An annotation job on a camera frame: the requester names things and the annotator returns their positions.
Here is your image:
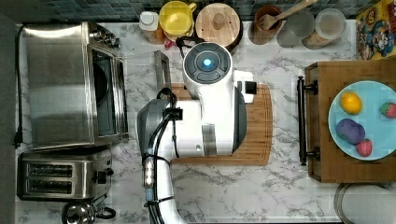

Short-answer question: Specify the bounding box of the red strawberry lower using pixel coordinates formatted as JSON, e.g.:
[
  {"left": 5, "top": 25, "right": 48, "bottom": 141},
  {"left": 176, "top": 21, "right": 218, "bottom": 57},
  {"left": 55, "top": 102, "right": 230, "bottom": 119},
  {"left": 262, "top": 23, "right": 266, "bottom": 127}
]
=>
[{"left": 355, "top": 139, "right": 373, "bottom": 157}]

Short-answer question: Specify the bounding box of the colourful cereal box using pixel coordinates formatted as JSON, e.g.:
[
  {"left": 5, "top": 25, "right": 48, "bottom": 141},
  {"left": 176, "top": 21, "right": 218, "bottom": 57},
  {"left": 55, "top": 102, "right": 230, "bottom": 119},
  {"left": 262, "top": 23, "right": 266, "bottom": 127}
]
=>
[{"left": 356, "top": 0, "right": 396, "bottom": 60}]

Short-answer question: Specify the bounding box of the glass oven door with handle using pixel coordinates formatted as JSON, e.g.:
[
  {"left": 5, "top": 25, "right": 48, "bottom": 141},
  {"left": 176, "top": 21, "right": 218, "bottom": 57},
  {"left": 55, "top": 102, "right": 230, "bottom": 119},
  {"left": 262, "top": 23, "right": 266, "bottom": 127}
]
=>
[{"left": 123, "top": 50, "right": 171, "bottom": 141}]

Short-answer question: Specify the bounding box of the wooden spoon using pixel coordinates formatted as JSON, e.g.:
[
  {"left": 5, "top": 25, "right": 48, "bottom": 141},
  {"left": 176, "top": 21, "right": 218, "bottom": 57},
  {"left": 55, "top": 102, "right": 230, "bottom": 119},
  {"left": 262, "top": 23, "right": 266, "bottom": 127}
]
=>
[{"left": 259, "top": 0, "right": 318, "bottom": 30}]

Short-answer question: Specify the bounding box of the bamboo cutting board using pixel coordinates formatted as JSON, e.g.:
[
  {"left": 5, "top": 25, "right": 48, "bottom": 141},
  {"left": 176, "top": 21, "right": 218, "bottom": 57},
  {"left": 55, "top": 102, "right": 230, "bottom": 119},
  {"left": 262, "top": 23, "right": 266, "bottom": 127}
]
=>
[{"left": 172, "top": 84, "right": 273, "bottom": 166}]

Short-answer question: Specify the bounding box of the yellow lemon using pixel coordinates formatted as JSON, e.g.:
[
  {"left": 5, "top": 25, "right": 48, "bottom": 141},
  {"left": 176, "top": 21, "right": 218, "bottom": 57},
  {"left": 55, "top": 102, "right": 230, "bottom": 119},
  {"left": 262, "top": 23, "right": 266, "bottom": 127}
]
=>
[{"left": 340, "top": 91, "right": 362, "bottom": 115}]

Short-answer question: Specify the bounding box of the round wooden lid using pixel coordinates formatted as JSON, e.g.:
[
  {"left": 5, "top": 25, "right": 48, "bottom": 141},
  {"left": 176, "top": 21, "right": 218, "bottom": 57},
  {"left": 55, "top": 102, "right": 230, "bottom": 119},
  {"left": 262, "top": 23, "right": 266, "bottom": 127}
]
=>
[{"left": 195, "top": 3, "right": 243, "bottom": 50}]

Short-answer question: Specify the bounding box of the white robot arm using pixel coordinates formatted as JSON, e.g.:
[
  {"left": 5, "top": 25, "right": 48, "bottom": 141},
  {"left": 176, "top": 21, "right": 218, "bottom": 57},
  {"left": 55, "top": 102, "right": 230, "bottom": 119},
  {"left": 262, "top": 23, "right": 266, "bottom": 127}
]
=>
[{"left": 135, "top": 42, "right": 253, "bottom": 224}]

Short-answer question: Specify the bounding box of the stainless steel two-slot toaster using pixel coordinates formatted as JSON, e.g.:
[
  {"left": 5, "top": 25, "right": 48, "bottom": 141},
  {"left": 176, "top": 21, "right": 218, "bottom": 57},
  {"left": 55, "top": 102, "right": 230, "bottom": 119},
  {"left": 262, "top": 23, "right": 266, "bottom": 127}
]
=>
[{"left": 17, "top": 147, "right": 114, "bottom": 202}]

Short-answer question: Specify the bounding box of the grey lidded glass jar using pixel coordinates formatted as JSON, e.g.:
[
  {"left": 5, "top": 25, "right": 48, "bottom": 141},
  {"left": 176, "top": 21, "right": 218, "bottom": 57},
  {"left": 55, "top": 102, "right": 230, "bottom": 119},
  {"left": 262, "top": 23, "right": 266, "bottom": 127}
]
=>
[{"left": 276, "top": 11, "right": 315, "bottom": 48}]

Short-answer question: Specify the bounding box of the stainless steel toaster oven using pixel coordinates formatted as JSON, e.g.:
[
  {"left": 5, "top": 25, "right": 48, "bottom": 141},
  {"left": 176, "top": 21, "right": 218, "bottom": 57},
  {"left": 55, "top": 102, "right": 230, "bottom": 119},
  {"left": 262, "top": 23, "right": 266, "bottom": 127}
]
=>
[{"left": 20, "top": 21, "right": 128, "bottom": 150}]

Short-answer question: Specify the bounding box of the red strawberry upper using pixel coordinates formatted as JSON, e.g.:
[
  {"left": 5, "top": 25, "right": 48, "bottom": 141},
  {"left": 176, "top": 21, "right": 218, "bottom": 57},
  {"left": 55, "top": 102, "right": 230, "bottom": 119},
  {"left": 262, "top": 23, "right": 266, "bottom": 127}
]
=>
[{"left": 380, "top": 103, "right": 396, "bottom": 119}]

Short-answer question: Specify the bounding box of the black power cord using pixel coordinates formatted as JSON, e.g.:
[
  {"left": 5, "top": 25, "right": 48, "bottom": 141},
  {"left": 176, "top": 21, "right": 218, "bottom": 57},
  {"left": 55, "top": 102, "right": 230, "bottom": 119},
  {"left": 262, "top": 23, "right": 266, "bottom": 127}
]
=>
[{"left": 12, "top": 25, "right": 25, "bottom": 149}]

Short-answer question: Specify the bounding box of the shiny metal kettle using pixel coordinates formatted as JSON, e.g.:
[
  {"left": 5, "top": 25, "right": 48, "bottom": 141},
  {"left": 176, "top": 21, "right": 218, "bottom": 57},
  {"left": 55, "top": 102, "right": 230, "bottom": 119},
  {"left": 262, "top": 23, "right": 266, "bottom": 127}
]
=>
[{"left": 62, "top": 203, "right": 116, "bottom": 224}]

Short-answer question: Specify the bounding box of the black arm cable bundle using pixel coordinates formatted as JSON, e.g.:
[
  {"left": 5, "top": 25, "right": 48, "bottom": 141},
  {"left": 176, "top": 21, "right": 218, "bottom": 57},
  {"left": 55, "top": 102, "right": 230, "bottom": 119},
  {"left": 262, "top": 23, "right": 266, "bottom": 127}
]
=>
[{"left": 143, "top": 87, "right": 184, "bottom": 224}]

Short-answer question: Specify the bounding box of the red strawberry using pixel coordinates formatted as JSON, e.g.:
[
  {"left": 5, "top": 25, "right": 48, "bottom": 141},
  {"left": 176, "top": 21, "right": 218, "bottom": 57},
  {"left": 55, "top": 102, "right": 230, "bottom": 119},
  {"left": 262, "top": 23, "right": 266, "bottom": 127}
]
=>
[
  {"left": 380, "top": 103, "right": 396, "bottom": 119},
  {"left": 355, "top": 139, "right": 373, "bottom": 157}
]

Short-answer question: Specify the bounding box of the light blue plate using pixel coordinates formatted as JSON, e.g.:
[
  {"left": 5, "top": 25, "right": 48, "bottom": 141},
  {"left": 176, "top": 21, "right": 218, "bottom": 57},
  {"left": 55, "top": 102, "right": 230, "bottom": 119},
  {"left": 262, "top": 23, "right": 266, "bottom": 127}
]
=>
[{"left": 328, "top": 81, "right": 396, "bottom": 161}]

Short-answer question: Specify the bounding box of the white capped bottle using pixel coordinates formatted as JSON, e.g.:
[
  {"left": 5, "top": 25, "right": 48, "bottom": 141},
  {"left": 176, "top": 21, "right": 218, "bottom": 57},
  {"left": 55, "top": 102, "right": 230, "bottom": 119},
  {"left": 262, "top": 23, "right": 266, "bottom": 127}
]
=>
[{"left": 139, "top": 11, "right": 165, "bottom": 45}]

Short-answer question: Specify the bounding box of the clear glass jar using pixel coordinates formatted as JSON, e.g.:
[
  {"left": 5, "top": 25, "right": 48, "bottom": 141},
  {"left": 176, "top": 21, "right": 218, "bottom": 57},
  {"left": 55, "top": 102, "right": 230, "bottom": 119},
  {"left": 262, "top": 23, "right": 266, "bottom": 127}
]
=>
[{"left": 302, "top": 8, "right": 346, "bottom": 49}]

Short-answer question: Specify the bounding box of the purple plum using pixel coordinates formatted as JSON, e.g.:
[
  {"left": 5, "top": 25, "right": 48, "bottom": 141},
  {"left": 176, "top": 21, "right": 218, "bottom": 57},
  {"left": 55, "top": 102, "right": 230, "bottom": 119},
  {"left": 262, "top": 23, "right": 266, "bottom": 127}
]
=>
[{"left": 336, "top": 119, "right": 365, "bottom": 145}]

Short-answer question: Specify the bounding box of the brown utensil holder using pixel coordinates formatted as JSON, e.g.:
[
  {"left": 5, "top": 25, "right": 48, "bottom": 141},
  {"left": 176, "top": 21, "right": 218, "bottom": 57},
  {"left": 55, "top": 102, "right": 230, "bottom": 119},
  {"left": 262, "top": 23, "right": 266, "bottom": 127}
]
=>
[{"left": 248, "top": 5, "right": 282, "bottom": 45}]

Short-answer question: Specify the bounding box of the yellow cup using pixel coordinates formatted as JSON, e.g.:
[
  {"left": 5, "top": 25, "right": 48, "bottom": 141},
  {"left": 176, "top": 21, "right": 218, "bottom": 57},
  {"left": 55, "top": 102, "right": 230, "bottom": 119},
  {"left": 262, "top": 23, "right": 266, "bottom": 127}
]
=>
[{"left": 159, "top": 1, "right": 197, "bottom": 41}]

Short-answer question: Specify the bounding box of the wooden tray with black handle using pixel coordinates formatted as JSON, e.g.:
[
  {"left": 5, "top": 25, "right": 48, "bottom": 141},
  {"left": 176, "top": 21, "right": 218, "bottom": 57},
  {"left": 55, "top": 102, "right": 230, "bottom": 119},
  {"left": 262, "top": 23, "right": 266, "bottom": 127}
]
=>
[{"left": 297, "top": 61, "right": 396, "bottom": 183}]

